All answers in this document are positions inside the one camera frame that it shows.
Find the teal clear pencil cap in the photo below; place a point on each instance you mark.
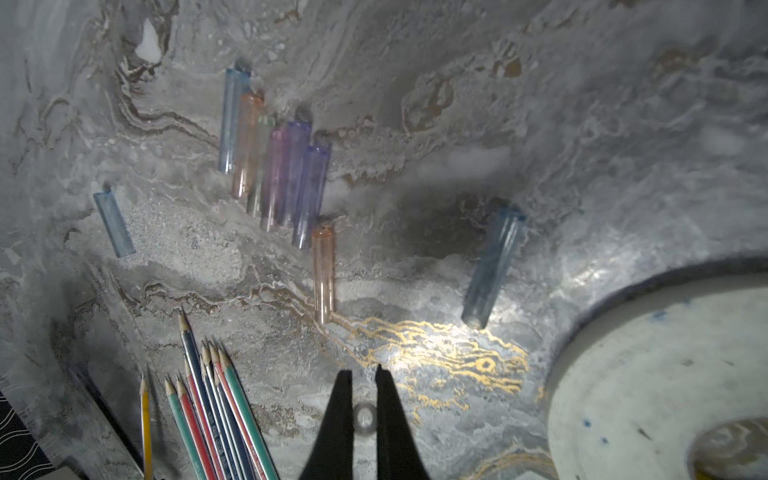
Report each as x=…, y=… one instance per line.
x=493, y=266

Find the orange clear pencil cap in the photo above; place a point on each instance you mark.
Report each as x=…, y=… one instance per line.
x=251, y=109

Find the purple clear pencil cap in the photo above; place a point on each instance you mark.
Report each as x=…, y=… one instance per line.
x=298, y=136

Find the light blue clear cap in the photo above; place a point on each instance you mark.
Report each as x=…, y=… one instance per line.
x=236, y=83

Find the violet clear pencil cap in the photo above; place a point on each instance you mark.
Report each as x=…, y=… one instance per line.
x=311, y=188

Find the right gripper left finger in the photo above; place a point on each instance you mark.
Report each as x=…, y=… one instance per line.
x=332, y=453

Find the blue clear pencil cap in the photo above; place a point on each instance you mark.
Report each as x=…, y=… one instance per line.
x=114, y=223

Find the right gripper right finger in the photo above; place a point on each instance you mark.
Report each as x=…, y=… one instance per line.
x=397, y=454

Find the white tape roll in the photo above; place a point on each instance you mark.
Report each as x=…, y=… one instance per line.
x=630, y=394

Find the pink clear pencil cap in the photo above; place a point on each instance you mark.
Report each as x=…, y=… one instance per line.
x=273, y=181

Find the yellow pencil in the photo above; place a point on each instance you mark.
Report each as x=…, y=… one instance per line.
x=148, y=469

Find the red pencil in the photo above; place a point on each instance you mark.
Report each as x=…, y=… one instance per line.
x=197, y=435
x=219, y=466
x=220, y=374

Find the pale green clear cap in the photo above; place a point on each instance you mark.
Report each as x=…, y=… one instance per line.
x=257, y=161

